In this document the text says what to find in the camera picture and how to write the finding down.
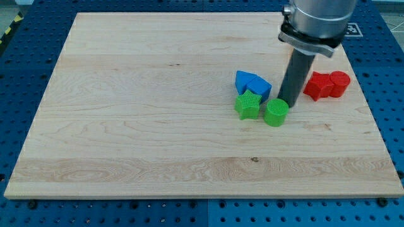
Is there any green cylinder block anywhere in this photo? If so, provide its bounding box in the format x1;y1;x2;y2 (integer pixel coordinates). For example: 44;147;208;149
263;98;289;127

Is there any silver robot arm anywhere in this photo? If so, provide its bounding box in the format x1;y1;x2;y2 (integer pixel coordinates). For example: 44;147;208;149
278;0;357;108

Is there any green star block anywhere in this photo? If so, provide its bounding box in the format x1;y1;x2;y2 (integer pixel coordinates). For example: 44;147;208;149
234;90;262;120

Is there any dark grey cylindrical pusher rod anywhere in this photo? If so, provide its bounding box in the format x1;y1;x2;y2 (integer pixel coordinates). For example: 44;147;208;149
277;49;315;108

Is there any blue cube block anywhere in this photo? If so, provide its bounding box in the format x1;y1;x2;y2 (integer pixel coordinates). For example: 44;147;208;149
246;76;272;103

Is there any yellow black hazard tape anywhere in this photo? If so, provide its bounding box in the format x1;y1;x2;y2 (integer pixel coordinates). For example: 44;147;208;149
1;11;24;46

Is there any light wooden board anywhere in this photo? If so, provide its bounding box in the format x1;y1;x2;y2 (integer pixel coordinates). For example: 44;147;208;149
4;13;403;199

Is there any red cylinder block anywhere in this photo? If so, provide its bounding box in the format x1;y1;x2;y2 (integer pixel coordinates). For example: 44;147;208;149
330;71;351;98

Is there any red star block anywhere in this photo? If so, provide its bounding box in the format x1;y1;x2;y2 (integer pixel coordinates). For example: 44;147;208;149
303;71;334;102

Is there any fiducial marker tag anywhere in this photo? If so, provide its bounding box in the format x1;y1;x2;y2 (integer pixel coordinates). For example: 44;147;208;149
345;22;363;37

